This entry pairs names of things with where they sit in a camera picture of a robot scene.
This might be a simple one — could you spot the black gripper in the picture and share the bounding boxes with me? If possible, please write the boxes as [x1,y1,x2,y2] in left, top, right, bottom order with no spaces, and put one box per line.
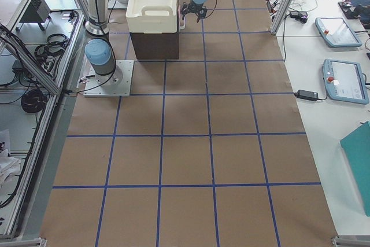
[181,1,208,23]

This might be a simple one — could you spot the dark wooden drawer box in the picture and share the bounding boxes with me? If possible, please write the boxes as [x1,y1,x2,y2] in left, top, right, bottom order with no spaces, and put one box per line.
[130,31,179,60]

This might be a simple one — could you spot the white plastic storage bin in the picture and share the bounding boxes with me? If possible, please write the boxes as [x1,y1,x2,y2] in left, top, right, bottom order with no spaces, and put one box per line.
[126,0,177,34]

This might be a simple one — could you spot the black power adapter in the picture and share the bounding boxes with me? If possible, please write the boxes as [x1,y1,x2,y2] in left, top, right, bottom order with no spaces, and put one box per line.
[294,90,319,101]

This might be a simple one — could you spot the upper teach pendant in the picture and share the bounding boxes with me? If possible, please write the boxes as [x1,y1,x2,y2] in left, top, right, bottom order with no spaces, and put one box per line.
[315,17,362,48]

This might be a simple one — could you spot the teach pendant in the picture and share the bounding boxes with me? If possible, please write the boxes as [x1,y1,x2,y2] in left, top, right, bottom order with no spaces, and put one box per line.
[315,17,362,48]
[322,59,369,105]

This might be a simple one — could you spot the grey electronics box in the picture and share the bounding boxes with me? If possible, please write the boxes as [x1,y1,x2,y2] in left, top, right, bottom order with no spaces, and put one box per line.
[16,0,51,31]

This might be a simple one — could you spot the lower teach pendant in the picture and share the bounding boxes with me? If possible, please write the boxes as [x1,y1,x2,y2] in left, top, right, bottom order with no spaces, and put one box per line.
[322,59,369,105]

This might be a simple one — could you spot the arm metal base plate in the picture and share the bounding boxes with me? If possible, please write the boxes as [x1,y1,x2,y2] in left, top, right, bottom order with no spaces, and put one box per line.
[82,60,134,97]

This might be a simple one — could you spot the black coiled cable bundle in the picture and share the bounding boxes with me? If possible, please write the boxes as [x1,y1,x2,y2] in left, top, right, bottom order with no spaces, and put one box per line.
[20,88,49,114]

